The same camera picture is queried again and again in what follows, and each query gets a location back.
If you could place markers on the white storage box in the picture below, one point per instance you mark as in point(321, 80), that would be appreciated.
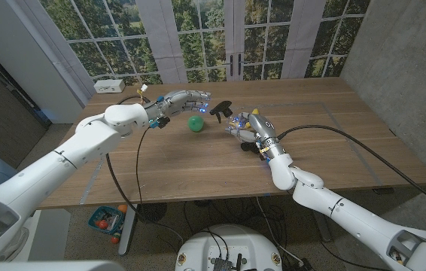
point(51, 233)

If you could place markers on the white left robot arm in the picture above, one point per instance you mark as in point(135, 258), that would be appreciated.
point(47, 173)

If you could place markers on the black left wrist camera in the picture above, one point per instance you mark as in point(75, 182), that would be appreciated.
point(163, 121)

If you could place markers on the printed window garden backdrop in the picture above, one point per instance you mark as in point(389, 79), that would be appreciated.
point(122, 37)

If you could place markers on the white robot torso base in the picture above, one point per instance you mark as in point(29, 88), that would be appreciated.
point(228, 242)

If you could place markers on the clear plastic spray bottle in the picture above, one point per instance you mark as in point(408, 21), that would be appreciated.
point(232, 120)

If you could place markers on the red toy ball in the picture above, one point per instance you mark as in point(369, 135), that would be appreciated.
point(103, 224)

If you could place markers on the black floor fan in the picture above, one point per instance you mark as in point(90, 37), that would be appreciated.
point(153, 212)

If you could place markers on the green ball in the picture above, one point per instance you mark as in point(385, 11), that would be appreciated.
point(196, 123)

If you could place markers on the teal toy basket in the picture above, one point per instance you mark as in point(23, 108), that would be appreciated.
point(107, 222)

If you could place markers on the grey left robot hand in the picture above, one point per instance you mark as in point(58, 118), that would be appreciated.
point(179, 102)

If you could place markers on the white power outlet box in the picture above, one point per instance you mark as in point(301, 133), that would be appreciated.
point(108, 86)

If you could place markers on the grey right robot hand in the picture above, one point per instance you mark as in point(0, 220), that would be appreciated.
point(263, 130)

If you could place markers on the metal table leg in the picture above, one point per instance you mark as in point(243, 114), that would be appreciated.
point(324, 231)
point(126, 233)

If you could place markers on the black hair claw clip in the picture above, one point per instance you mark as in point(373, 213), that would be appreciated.
point(248, 147)

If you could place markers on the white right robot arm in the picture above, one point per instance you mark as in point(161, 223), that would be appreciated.
point(356, 218)

